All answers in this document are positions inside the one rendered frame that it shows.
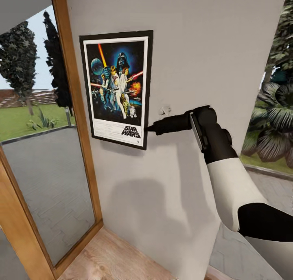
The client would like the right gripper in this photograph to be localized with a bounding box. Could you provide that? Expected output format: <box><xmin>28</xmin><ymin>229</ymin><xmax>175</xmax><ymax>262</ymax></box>
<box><xmin>144</xmin><ymin>115</ymin><xmax>180</xmax><ymax>135</ymax></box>

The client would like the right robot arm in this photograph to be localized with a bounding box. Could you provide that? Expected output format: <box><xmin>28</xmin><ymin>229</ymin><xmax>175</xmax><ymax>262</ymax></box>
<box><xmin>144</xmin><ymin>105</ymin><xmax>293</xmax><ymax>280</ymax></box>

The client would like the poster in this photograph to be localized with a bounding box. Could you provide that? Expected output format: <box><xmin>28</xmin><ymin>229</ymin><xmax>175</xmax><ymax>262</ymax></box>
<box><xmin>79</xmin><ymin>30</ymin><xmax>153</xmax><ymax>150</ymax></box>

